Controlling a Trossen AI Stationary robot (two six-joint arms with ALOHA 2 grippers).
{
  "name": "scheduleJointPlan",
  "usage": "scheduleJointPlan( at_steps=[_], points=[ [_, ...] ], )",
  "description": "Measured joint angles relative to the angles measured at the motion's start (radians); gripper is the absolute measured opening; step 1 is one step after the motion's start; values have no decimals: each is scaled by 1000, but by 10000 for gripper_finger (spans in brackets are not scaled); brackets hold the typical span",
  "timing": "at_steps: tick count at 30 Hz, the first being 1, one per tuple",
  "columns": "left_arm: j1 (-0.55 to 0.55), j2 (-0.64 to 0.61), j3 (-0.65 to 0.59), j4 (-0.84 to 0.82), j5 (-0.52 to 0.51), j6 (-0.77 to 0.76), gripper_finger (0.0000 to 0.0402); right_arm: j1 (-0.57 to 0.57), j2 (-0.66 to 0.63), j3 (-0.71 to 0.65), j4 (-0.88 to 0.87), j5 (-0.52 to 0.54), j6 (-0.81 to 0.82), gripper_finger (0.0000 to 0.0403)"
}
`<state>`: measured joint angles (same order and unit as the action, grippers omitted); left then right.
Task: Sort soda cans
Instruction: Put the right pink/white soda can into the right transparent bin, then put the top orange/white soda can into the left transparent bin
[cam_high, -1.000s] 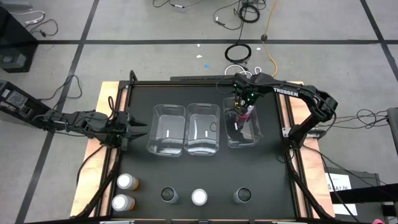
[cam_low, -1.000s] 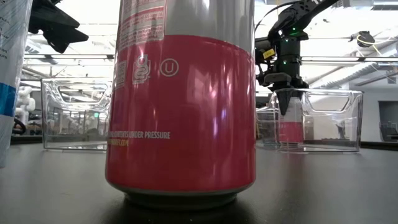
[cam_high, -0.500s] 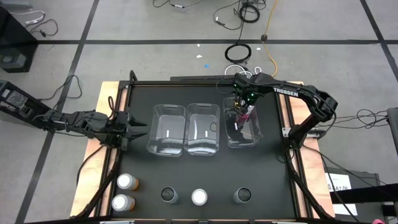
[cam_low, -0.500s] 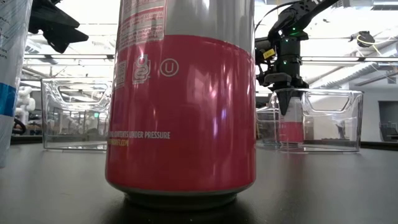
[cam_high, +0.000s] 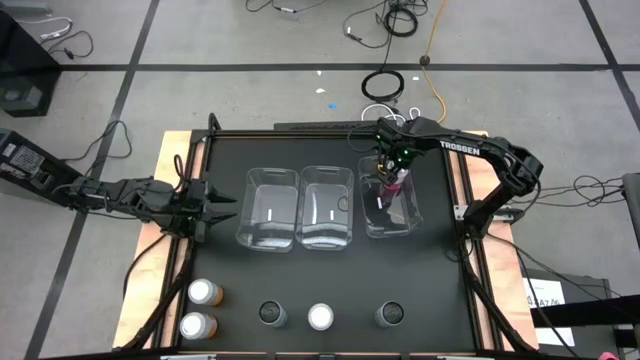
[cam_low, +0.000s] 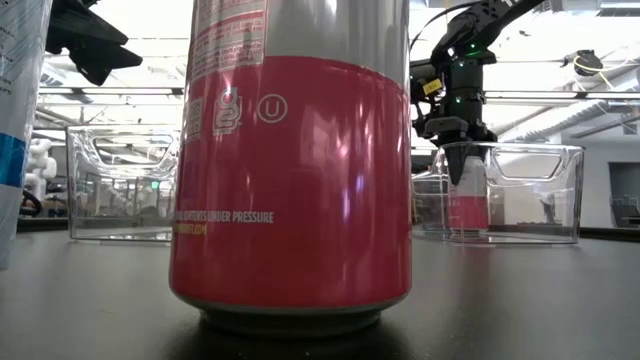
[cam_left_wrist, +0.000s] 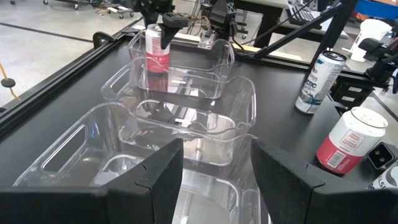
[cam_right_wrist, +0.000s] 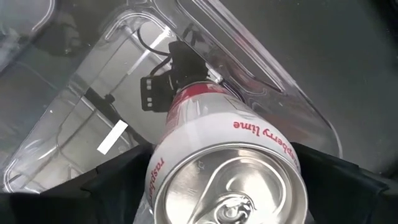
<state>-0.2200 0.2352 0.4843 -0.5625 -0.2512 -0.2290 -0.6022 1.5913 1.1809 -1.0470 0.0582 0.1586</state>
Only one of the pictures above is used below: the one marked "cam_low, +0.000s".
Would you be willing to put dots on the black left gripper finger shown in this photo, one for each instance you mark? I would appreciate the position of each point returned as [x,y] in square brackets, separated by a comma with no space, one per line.
[85,25]
[105,62]

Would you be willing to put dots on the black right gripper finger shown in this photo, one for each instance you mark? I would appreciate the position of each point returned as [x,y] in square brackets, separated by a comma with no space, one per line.
[457,160]

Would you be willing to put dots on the pink Spindrift raspberry can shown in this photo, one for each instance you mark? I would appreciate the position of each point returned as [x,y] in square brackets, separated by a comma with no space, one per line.
[300,190]
[470,210]

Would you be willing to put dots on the white Celsius Arctic can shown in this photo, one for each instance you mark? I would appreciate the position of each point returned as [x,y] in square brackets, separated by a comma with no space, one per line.
[20,75]

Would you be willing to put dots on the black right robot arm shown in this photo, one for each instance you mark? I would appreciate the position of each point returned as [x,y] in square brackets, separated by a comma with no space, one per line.
[480,25]

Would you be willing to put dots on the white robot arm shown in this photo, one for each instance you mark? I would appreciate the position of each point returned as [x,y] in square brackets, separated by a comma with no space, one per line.
[42,160]

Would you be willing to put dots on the horizontal light bar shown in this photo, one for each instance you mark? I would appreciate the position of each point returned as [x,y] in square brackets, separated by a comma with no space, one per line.
[100,91]

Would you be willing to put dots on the clear plastic bin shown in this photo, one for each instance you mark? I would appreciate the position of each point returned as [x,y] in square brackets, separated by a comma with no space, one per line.
[120,200]
[530,210]

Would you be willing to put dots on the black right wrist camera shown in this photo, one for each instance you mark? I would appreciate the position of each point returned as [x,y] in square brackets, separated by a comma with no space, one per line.
[425,82]

